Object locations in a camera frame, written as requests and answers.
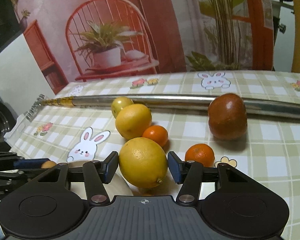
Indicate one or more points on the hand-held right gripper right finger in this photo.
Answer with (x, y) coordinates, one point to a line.
(174, 167)

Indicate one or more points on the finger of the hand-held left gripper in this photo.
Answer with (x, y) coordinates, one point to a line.
(30, 163)
(5, 177)

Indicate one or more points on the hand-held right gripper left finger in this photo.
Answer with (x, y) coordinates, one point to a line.
(112, 167)

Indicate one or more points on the small brown longan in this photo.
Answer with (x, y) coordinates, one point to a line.
(48, 165)

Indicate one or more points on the beige plate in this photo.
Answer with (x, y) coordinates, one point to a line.
(117, 187)

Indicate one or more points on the large yellow lemon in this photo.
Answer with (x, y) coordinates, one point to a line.
(142, 162)

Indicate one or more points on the brown-red round fruit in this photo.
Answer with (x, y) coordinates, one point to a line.
(227, 117)

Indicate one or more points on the small orange mandarin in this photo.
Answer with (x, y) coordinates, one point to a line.
(200, 155)
(156, 135)

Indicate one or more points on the white washing machine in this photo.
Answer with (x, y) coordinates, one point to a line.
(0, 122)

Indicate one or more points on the small yellow-green fruit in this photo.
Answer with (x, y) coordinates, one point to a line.
(120, 103)

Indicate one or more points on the checkered bunny print tablecloth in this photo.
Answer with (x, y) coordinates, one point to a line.
(277, 142)

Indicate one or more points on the printed room scene backdrop cloth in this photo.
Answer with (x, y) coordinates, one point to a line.
(165, 30)

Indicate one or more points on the dark window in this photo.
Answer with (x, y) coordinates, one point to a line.
(1, 17)

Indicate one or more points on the black exercise bike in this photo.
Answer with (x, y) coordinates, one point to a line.
(280, 2)

